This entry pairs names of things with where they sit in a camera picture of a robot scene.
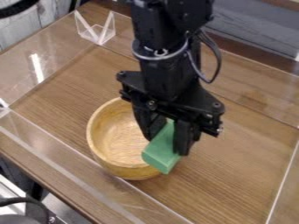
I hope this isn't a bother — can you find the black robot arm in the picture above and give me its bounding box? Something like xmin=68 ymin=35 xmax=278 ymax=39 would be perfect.
xmin=116 ymin=0 xmax=225 ymax=156

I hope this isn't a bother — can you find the black cable lower left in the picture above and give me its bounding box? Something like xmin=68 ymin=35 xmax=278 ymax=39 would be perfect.
xmin=0 ymin=196 xmax=58 ymax=224

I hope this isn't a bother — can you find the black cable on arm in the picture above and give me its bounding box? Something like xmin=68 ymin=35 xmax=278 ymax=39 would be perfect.
xmin=186 ymin=29 xmax=223 ymax=85

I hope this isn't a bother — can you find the green rectangular block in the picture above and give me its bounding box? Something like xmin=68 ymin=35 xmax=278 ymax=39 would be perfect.
xmin=142 ymin=120 xmax=182 ymax=174

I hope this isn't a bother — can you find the clear acrylic corner bracket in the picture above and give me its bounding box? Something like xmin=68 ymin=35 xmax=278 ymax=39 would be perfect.
xmin=74 ymin=10 xmax=116 ymax=46

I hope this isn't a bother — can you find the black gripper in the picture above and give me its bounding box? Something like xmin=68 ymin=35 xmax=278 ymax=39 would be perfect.
xmin=116 ymin=50 xmax=225 ymax=156

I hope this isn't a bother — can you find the brown wooden bowl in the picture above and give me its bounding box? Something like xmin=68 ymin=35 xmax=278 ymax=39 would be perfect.
xmin=86 ymin=98 xmax=162 ymax=180

